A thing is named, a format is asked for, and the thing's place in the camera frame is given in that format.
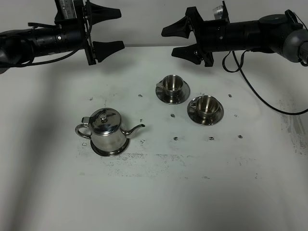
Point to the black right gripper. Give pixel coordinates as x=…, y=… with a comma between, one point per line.
x=207, y=35

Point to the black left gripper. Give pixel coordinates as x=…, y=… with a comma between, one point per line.
x=87, y=14

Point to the stainless steel teapot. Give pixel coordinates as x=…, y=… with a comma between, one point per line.
x=105, y=131

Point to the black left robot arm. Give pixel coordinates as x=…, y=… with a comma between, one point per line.
x=45, y=44

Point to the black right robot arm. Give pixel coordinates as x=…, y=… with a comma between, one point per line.
x=277, y=33

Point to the rear stainless steel teacup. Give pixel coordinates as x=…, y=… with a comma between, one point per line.
x=171, y=86

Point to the stainless steel teacup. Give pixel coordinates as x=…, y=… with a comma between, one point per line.
x=171, y=86
x=204, y=107

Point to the rear stainless steel saucer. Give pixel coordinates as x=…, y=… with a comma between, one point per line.
x=177, y=100

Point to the stainless steel saucer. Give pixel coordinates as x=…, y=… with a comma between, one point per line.
x=177, y=100
x=207, y=122

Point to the front stainless steel teacup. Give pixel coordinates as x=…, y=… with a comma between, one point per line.
x=204, y=107

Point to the front stainless steel saucer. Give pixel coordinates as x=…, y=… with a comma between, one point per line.
x=207, y=122

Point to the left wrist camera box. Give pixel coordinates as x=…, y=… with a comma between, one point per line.
x=68, y=11

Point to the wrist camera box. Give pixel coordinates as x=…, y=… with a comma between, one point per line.
x=68, y=11
x=221, y=12

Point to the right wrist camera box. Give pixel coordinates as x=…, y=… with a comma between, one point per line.
x=221, y=12

